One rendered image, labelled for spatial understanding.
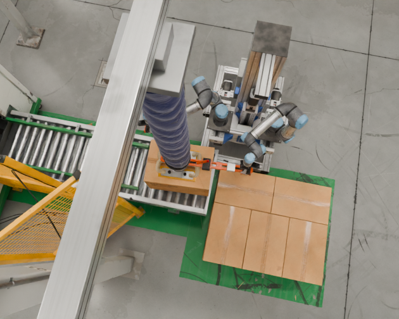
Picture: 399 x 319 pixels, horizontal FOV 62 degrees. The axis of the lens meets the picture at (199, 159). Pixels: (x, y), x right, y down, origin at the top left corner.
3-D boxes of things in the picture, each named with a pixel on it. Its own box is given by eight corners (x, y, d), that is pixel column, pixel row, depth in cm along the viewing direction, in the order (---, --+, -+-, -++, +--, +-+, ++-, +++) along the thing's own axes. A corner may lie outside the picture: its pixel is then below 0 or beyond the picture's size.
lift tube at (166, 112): (155, 159, 248) (113, 76, 128) (163, 129, 254) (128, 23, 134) (187, 164, 247) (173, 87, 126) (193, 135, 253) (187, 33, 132)
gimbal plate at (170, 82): (105, 84, 129) (101, 78, 125) (125, 19, 137) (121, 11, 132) (180, 98, 128) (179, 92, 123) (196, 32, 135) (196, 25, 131)
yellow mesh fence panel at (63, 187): (86, 261, 382) (-41, 276, 179) (81, 254, 384) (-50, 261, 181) (145, 212, 397) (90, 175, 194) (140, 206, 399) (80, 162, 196)
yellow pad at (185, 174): (158, 176, 299) (157, 175, 295) (159, 166, 302) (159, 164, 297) (195, 181, 298) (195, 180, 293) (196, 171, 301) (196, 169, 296)
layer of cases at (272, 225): (202, 259, 369) (202, 260, 331) (218, 173, 395) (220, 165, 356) (308, 281, 363) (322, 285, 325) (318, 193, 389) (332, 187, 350)
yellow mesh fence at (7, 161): (12, 189, 404) (-176, 131, 201) (15, 181, 406) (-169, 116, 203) (104, 209, 398) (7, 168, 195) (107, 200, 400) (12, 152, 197)
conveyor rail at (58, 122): (19, 119, 384) (9, 113, 365) (20, 116, 385) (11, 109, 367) (214, 158, 372) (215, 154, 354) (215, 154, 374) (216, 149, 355)
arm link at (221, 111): (218, 123, 305) (218, 118, 292) (211, 111, 308) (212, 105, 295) (229, 118, 307) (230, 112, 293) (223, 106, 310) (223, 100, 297)
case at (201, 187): (149, 188, 337) (143, 180, 298) (156, 150, 347) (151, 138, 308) (208, 196, 335) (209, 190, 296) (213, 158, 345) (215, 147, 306)
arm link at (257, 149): (258, 138, 259) (247, 147, 257) (268, 149, 257) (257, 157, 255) (256, 142, 267) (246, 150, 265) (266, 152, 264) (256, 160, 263)
